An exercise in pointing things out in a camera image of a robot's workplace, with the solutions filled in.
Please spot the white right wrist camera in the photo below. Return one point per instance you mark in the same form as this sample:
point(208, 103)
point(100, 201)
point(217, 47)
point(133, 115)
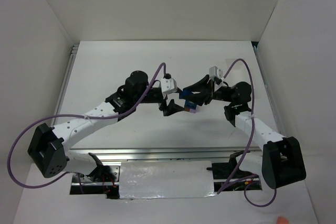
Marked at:
point(216, 74)

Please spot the silver foil tape sheet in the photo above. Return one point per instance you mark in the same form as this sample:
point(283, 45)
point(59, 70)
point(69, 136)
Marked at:
point(173, 179)

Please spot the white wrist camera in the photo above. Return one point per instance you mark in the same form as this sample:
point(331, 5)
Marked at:
point(216, 74)
point(168, 85)

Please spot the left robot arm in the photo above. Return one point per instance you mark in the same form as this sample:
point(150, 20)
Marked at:
point(50, 147)

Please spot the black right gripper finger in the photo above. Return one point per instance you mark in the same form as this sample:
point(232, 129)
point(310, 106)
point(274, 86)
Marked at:
point(203, 85)
point(202, 98)

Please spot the left aluminium side rail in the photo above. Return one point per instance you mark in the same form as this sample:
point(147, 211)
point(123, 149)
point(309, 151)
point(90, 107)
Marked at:
point(66, 78)

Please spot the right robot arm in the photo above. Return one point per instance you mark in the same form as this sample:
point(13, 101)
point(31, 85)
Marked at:
point(281, 162)

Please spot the blue triangular block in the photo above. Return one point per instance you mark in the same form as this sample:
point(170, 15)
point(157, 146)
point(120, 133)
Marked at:
point(184, 94)

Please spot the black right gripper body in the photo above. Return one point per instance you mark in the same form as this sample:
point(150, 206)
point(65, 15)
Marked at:
point(211, 93)

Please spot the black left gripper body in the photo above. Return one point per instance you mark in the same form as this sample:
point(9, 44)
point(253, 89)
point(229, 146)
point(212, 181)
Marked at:
point(163, 100)

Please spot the blue castle arch block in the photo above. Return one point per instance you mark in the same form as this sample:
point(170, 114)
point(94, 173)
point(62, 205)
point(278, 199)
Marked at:
point(190, 105)

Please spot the aluminium front rail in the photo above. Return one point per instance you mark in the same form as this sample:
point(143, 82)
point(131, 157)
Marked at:
point(109, 155)

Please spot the orange object at corner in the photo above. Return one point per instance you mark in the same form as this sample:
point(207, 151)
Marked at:
point(282, 220)

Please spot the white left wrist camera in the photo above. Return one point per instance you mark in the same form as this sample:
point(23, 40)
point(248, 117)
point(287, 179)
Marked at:
point(168, 85)

